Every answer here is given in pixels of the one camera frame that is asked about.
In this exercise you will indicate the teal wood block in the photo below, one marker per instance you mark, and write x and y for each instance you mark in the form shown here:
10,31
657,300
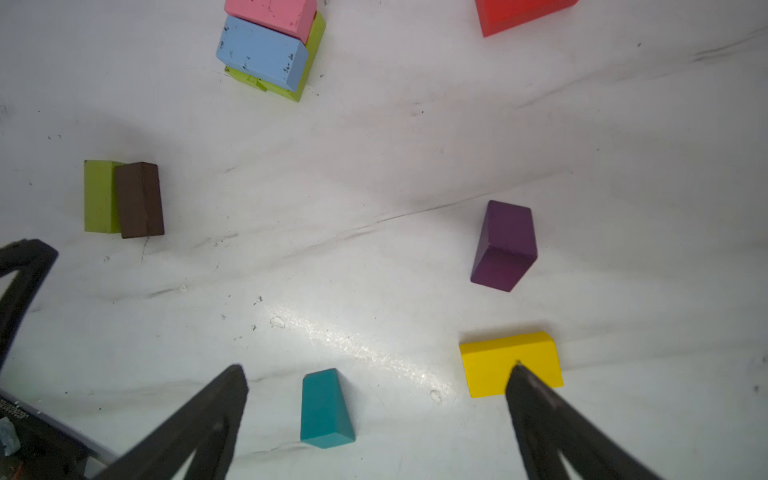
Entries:
325,420

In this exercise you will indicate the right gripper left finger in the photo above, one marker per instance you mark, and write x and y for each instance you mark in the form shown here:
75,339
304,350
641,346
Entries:
202,434

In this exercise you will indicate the brown wood block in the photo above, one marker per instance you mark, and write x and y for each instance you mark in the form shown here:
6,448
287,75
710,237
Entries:
139,201

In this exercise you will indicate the pink wood block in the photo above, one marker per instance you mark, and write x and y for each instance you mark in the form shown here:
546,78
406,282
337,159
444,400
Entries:
290,17

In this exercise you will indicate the yellow wood block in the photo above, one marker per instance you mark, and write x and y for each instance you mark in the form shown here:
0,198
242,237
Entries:
488,364

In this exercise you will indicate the lime green wood block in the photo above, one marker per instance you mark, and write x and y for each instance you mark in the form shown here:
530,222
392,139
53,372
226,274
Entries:
245,79
100,197
316,34

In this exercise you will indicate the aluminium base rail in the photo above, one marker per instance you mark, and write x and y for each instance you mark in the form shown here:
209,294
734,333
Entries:
36,446

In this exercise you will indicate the purple wood block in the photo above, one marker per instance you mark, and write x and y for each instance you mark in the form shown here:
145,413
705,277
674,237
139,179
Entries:
507,246

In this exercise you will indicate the light blue wood block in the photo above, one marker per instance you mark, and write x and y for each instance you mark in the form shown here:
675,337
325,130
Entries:
260,52

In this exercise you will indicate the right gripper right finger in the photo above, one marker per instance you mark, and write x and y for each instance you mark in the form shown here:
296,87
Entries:
550,432

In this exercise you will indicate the red wood block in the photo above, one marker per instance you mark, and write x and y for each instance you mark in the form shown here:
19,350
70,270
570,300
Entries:
496,16

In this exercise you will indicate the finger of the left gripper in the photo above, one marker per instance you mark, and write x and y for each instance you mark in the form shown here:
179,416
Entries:
30,260

